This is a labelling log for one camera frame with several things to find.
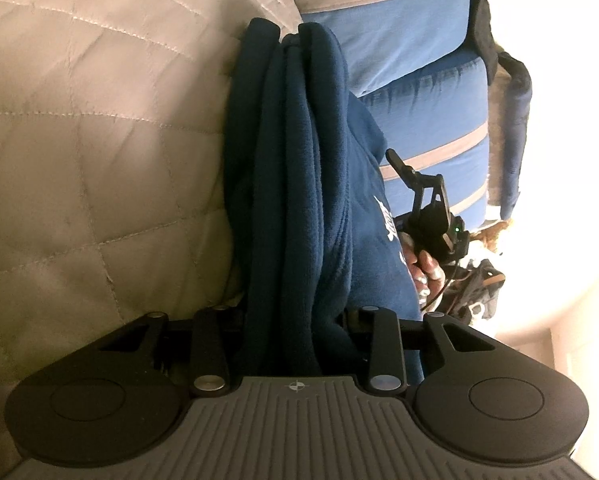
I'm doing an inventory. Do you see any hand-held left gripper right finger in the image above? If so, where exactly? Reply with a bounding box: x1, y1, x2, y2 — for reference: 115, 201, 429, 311
340, 305, 486, 395

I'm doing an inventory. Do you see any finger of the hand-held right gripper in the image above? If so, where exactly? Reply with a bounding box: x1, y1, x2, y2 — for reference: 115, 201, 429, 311
385, 148, 451, 214

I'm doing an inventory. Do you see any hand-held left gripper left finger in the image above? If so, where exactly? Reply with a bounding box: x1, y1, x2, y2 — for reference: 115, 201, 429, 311
102, 305, 247, 399

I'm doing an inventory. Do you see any dark blue sweatshirt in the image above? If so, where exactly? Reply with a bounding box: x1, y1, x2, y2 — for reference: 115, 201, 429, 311
223, 17, 426, 380

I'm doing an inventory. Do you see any person's right hand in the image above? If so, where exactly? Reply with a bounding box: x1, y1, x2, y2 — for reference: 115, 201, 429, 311
403, 232, 448, 297

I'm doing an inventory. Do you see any blue cushion with grey stripes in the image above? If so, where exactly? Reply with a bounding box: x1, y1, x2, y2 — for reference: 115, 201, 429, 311
274, 0, 496, 222

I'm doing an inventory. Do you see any pale quilted bed cover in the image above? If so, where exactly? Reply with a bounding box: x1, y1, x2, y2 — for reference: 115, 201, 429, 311
0, 0, 306, 467

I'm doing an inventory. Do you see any black cable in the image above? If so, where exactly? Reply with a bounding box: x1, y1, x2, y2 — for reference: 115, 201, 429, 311
418, 259, 463, 312

